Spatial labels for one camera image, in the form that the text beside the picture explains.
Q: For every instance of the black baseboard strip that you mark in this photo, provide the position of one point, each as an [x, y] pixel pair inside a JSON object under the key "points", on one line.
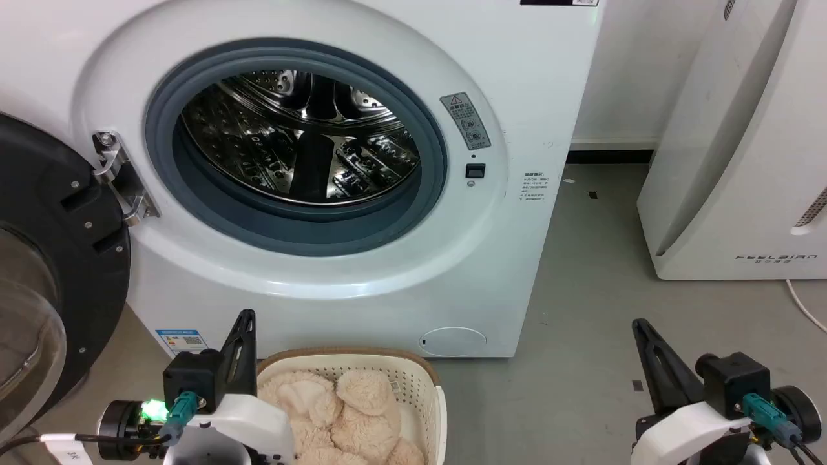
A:
{"points": [[610, 157]]}

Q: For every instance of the grey rubber door gasket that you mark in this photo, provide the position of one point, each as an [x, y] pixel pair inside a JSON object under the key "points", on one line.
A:
{"points": [[163, 161]]}

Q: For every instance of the beige fluffy plush fabric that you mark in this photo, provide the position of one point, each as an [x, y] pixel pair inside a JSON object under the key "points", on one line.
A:
{"points": [[362, 426]]}

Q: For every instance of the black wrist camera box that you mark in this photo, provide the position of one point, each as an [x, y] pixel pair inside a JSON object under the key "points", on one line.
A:
{"points": [[736, 381], [190, 374]]}

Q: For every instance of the white air purifier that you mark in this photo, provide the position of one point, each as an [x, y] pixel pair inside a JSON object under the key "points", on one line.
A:
{"points": [[743, 161]]}

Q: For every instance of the grey warning sticker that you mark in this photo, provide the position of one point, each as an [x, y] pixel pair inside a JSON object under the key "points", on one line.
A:
{"points": [[466, 121]]}

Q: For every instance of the metal door hinge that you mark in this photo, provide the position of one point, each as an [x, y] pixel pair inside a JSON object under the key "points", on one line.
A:
{"points": [[123, 177]]}

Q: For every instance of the oval filter cover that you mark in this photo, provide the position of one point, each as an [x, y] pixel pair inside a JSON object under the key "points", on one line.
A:
{"points": [[452, 341]]}

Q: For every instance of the black door latch slot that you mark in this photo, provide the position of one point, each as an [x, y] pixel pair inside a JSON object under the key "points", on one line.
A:
{"points": [[475, 171]]}

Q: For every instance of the blue energy label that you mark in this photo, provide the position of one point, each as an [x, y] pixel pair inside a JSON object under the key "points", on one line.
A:
{"points": [[182, 342]]}

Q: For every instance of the small printed text label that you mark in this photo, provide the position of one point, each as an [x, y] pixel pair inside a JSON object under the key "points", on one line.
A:
{"points": [[535, 187]]}

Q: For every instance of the white front-load washing machine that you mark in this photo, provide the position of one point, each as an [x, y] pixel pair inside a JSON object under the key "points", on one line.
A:
{"points": [[523, 71]]}

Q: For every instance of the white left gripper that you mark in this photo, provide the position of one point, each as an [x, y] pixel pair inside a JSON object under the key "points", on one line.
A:
{"points": [[252, 426]]}

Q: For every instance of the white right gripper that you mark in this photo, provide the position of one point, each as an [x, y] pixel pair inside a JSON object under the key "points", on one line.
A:
{"points": [[685, 433]]}

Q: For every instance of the black washing machine door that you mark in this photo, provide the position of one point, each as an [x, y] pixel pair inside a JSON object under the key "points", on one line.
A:
{"points": [[71, 258]]}

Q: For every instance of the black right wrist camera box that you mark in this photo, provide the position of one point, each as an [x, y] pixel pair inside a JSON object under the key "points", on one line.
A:
{"points": [[736, 381]]}

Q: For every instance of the black control panel strip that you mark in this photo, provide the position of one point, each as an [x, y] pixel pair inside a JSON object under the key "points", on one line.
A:
{"points": [[559, 2]]}

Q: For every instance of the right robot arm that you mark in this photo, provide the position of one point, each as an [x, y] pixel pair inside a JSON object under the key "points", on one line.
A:
{"points": [[798, 410]]}

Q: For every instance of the cream plastic laundry basket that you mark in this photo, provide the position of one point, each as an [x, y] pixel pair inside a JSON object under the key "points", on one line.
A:
{"points": [[417, 382]]}

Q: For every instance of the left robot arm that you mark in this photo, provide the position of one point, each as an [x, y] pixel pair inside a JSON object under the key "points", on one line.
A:
{"points": [[123, 426]]}

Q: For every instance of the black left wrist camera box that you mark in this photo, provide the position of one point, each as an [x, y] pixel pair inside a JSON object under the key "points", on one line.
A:
{"points": [[190, 374]]}

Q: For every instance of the stainless steel washing machine drum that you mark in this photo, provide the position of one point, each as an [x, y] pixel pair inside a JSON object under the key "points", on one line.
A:
{"points": [[310, 161]]}

